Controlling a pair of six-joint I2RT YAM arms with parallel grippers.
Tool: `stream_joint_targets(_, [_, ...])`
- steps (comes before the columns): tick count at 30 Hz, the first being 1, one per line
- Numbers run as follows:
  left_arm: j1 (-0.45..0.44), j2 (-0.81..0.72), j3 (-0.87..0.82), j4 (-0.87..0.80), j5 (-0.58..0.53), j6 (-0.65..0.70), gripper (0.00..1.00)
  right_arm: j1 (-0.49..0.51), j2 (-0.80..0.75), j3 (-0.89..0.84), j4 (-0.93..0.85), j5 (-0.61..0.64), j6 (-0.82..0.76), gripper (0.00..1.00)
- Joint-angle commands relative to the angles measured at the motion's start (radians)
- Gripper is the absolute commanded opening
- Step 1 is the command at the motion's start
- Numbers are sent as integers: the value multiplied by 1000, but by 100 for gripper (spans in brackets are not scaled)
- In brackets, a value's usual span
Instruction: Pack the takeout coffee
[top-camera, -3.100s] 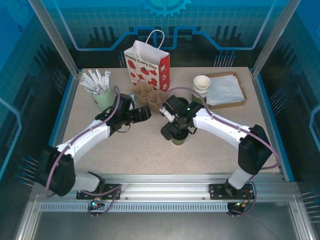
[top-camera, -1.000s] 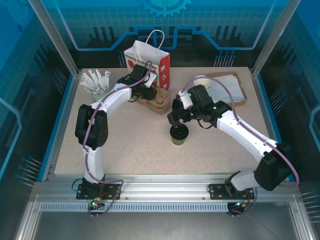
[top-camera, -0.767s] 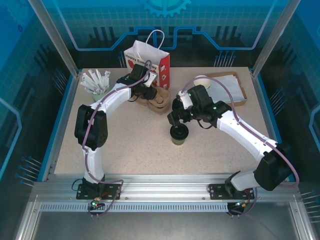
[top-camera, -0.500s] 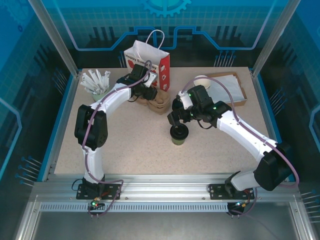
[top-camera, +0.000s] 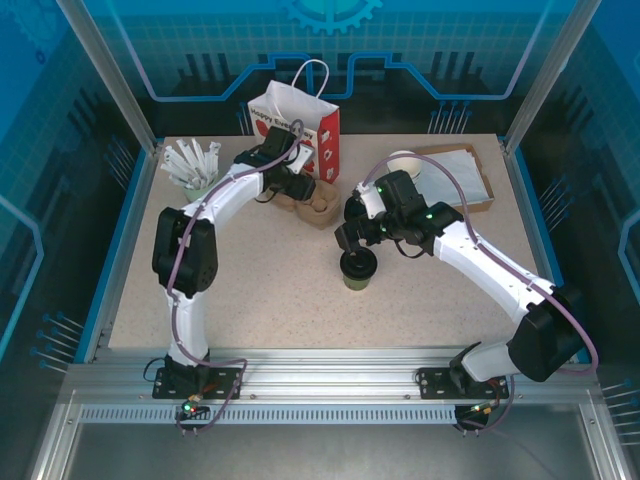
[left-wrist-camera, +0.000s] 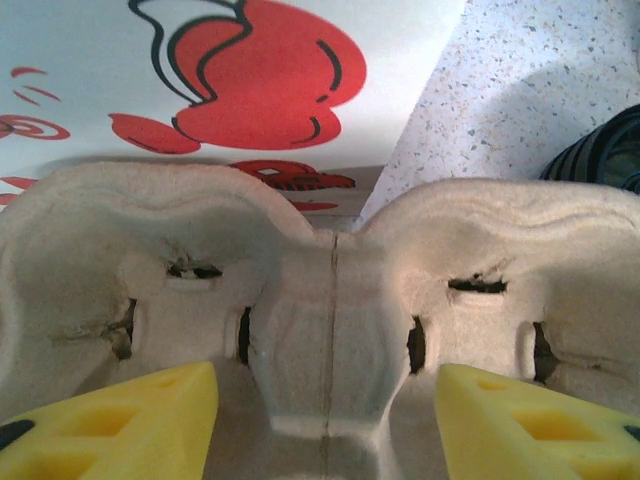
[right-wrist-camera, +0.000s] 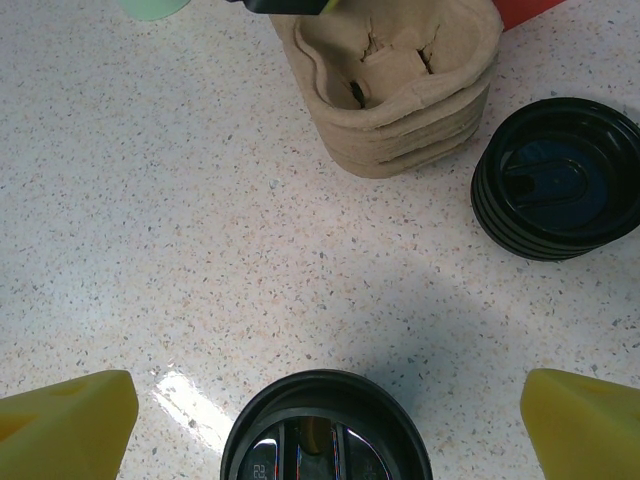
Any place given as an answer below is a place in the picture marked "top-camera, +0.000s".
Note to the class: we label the aluminium frame rail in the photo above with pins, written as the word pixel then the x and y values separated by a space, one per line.
pixel 325 375

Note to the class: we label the white paper napkin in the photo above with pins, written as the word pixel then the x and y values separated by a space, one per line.
pixel 470 170

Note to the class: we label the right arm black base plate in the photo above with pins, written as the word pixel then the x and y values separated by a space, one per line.
pixel 435 385

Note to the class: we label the white paper cup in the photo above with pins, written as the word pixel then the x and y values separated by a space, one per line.
pixel 405 162

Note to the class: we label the black plastic cup lid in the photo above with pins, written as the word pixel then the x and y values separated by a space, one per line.
pixel 365 265
pixel 350 212

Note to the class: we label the green paper coffee cup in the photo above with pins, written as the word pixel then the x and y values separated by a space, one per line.
pixel 356 284

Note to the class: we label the red white paper bag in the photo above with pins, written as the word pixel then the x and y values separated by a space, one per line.
pixel 330 140

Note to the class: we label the aluminium frame post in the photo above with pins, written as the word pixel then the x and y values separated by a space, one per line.
pixel 550 75
pixel 110 75

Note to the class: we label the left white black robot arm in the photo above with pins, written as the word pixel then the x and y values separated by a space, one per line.
pixel 190 325

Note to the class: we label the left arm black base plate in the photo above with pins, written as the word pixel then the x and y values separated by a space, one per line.
pixel 225 382

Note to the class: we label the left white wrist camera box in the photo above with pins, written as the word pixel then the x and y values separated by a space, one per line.
pixel 305 157

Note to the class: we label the steel bottom panel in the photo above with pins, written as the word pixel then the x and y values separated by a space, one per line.
pixel 325 450

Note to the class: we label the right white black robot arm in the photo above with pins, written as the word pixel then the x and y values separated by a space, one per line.
pixel 500 280

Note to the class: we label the brown cardboard tray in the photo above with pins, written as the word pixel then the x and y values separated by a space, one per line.
pixel 489 197

